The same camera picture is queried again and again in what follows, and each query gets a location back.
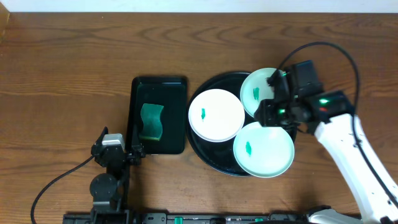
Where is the green sponge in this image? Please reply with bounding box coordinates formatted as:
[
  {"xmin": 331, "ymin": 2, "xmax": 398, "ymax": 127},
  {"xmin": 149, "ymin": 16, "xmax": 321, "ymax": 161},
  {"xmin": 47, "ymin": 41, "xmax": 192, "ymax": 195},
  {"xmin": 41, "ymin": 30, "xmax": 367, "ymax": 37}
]
[{"xmin": 139, "ymin": 103, "xmax": 164, "ymax": 141}]

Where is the mint green plate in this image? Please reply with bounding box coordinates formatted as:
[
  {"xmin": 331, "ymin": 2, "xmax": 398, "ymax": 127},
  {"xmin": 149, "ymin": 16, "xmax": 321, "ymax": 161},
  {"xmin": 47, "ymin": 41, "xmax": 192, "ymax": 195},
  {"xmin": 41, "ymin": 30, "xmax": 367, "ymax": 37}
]
[
  {"xmin": 233, "ymin": 122, "xmax": 295, "ymax": 178},
  {"xmin": 239, "ymin": 68, "xmax": 276, "ymax": 118}
]

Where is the white plate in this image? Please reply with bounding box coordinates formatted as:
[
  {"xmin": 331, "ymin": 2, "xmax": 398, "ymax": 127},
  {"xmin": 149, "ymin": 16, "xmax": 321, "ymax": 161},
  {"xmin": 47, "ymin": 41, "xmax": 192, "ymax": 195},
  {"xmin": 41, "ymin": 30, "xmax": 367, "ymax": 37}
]
[{"xmin": 188, "ymin": 89, "xmax": 245, "ymax": 142}]

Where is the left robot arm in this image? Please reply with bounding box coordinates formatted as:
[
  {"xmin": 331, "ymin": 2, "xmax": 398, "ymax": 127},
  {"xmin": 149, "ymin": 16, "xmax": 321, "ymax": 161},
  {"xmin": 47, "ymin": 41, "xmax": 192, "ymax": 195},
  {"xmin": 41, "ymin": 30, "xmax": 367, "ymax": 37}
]
[{"xmin": 90, "ymin": 126, "xmax": 145, "ymax": 224}]

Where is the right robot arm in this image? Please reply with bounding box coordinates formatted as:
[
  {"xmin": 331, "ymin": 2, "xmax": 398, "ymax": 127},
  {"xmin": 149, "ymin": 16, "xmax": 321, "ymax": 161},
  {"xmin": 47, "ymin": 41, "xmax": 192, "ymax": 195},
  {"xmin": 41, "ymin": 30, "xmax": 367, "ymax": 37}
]
[{"xmin": 254, "ymin": 70, "xmax": 397, "ymax": 223}]

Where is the black rectangular tray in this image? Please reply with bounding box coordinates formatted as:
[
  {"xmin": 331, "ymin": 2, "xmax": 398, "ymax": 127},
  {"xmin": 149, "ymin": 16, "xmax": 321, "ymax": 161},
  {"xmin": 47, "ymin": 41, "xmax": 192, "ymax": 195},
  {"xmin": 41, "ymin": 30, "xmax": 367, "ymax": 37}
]
[{"xmin": 126, "ymin": 76, "xmax": 187, "ymax": 155}]

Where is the round black tray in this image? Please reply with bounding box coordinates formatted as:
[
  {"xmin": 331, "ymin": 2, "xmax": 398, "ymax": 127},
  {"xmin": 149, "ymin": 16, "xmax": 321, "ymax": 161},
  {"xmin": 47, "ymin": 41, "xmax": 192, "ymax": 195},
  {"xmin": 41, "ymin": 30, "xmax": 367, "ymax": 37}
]
[{"xmin": 187, "ymin": 71, "xmax": 297, "ymax": 178}]

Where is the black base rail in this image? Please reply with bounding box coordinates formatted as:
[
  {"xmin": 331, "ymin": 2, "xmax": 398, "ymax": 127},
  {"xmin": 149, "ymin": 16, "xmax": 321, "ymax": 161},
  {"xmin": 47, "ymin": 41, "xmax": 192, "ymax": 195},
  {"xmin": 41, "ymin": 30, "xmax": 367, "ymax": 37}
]
[{"xmin": 62, "ymin": 213, "xmax": 308, "ymax": 224}]

